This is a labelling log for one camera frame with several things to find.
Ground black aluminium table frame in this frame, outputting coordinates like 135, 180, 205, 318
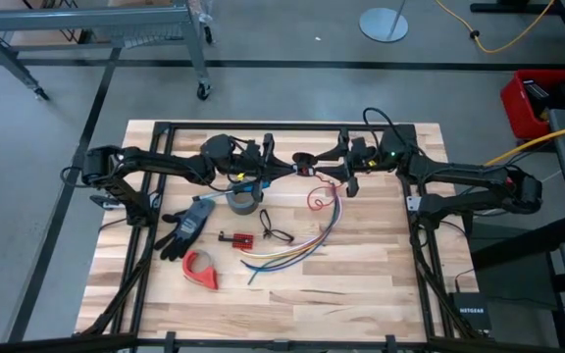
74, 120, 480, 344

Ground red tape dispenser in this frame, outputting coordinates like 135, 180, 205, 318
181, 249, 220, 291

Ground red cord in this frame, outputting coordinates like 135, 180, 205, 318
297, 166, 341, 213

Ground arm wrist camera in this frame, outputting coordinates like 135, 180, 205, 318
240, 139, 263, 159
350, 136, 378, 161

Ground small red block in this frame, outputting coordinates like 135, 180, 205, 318
231, 233, 255, 250

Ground yellow bundled wire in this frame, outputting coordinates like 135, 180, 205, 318
238, 181, 342, 259

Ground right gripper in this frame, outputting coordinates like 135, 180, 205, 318
314, 128, 382, 198

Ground blue-handled screwdriver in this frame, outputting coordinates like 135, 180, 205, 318
191, 179, 265, 202

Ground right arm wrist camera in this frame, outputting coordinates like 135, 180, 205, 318
350, 136, 378, 161

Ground blue bundled wire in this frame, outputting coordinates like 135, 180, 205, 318
240, 181, 342, 274

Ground yellow extension cord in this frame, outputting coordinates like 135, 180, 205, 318
433, 0, 557, 55

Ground grey black work glove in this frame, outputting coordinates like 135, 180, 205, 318
153, 198, 217, 262

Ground grey duct tape roll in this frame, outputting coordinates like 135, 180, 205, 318
226, 183, 262, 216

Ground white floor cable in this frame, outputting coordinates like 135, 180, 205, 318
473, 169, 563, 221

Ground metal base bracket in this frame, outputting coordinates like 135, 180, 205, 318
406, 195, 465, 216
89, 194, 125, 211

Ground grey metal workbench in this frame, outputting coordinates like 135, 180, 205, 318
0, 0, 214, 103

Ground black Netgear network switch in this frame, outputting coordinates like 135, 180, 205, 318
447, 291, 493, 337

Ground black desk leg frame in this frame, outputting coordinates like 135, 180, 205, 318
468, 0, 565, 68

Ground green bundled wire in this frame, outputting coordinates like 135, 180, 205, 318
246, 181, 342, 286

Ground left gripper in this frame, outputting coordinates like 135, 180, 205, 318
235, 132, 297, 202

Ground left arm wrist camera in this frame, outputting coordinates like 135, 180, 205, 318
240, 139, 263, 159

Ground thick yellow power cord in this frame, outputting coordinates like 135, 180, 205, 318
483, 119, 565, 167

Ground red plastic bin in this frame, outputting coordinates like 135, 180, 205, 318
500, 68, 565, 141

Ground black-framed safety glasses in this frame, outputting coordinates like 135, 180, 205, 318
258, 208, 296, 245

